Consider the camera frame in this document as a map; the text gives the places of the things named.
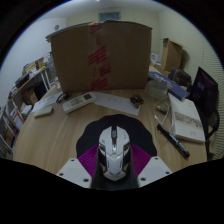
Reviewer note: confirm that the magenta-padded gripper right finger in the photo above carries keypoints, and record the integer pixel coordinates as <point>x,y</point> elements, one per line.
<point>153,170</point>

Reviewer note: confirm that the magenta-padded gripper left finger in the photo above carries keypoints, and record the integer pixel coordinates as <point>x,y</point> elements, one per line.
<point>73,170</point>

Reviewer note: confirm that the white computer mouse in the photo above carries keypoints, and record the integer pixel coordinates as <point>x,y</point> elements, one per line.
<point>114,156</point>

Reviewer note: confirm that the black mouse pad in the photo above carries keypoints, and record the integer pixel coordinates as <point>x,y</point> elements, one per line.
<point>136,130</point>

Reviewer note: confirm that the black marker pen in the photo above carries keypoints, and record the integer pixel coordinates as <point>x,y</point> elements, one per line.
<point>173,140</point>

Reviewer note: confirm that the white book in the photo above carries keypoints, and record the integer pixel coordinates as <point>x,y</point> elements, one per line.
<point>186,120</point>

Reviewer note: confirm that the flat white remote control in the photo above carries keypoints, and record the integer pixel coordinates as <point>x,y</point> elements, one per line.
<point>43,110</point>

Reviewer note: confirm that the small black and brown clips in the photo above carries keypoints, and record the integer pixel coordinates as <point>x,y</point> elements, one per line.
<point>136,100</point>

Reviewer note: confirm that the white shelf unit with books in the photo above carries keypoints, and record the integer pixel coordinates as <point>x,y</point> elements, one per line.
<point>8,130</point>

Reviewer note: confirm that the blue book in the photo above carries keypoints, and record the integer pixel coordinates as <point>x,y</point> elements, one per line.
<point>170,85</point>

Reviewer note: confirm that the black office chair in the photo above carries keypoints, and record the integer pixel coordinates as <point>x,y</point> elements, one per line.
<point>204,96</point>

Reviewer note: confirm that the wooden desk with clutter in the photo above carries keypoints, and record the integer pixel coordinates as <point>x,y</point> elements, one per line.
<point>30,83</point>

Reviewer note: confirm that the open brown cardboard box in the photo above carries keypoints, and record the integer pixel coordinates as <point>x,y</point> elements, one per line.
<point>171,53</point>

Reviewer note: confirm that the large brown cardboard box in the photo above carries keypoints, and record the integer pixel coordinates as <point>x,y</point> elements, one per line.
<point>110,56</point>

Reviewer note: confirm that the grey door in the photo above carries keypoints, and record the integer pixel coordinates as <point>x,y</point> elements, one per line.
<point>109,16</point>

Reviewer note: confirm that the round grey wall fixture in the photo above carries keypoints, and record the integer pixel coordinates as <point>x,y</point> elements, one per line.
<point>56,26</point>

